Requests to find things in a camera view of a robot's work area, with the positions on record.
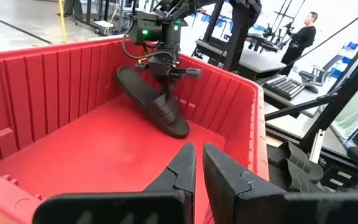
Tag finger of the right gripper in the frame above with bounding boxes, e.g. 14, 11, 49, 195
160, 77, 168, 103
167, 77, 173, 105

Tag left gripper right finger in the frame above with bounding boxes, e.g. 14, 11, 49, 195
202, 142, 358, 224

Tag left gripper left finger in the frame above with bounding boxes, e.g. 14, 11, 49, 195
32, 142, 197, 224

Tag black ridged-strap slide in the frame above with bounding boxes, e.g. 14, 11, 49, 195
114, 65, 191, 140
268, 158, 321, 193
277, 141, 324, 183

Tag red plastic bin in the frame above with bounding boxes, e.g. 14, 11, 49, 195
0, 34, 270, 224

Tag grey top black table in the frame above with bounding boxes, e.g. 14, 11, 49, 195
193, 39, 287, 80

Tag black wheeled cart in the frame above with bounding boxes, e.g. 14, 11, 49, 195
75, 0, 127, 35

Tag black box with white labels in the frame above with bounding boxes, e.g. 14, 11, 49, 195
320, 164, 358, 191

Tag person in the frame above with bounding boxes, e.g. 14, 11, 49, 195
279, 11, 319, 77
57, 0, 84, 21

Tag black keyboard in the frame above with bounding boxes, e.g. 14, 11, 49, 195
262, 74, 306, 101

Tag grey desk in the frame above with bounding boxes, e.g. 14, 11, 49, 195
255, 73, 334, 119

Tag black computer mouse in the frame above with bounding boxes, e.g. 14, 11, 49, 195
302, 82, 319, 95

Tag grey office chair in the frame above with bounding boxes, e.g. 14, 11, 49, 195
298, 64, 328, 87

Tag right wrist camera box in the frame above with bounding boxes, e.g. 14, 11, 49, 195
128, 8, 183, 47

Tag silver metal bracket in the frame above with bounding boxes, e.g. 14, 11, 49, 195
308, 129, 326, 164

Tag yellow cable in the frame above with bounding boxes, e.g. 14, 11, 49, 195
57, 0, 68, 42

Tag black aluminium table frame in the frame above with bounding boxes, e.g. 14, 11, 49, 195
264, 29, 358, 153

